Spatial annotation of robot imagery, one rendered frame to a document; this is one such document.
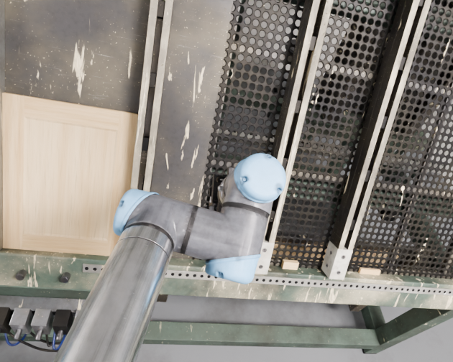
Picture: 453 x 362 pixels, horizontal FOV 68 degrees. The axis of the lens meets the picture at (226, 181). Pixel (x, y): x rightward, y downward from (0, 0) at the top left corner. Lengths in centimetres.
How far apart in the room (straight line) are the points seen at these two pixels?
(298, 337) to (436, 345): 108
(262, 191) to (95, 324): 27
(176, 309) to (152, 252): 169
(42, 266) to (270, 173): 92
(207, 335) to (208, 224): 145
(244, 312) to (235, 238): 172
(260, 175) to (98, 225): 79
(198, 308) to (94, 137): 134
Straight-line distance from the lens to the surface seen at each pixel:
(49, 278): 127
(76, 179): 114
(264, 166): 49
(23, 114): 114
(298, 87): 107
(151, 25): 101
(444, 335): 290
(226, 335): 193
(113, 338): 37
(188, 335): 189
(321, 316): 239
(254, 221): 49
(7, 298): 138
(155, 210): 48
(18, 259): 126
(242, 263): 49
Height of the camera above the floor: 197
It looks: 47 degrees down
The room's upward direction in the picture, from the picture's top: 20 degrees clockwise
